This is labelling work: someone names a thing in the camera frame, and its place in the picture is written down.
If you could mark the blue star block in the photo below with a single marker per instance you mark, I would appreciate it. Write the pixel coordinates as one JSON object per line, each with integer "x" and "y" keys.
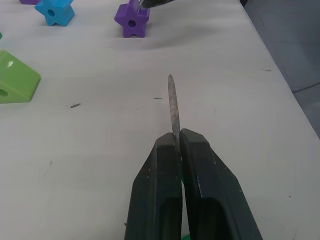
{"x": 54, "y": 12}

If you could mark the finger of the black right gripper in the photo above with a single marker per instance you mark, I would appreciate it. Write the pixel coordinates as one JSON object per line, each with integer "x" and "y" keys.
{"x": 152, "y": 3}

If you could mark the green triangle block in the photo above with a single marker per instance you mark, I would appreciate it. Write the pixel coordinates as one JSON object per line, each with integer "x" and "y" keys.
{"x": 15, "y": 80}

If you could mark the purple star block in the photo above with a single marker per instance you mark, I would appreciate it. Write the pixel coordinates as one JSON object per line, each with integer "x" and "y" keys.
{"x": 132, "y": 21}

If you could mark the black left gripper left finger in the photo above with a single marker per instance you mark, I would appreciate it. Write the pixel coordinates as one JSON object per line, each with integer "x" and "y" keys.
{"x": 152, "y": 190}

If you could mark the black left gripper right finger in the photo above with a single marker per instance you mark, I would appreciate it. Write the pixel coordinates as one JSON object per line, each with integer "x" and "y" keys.
{"x": 217, "y": 192}

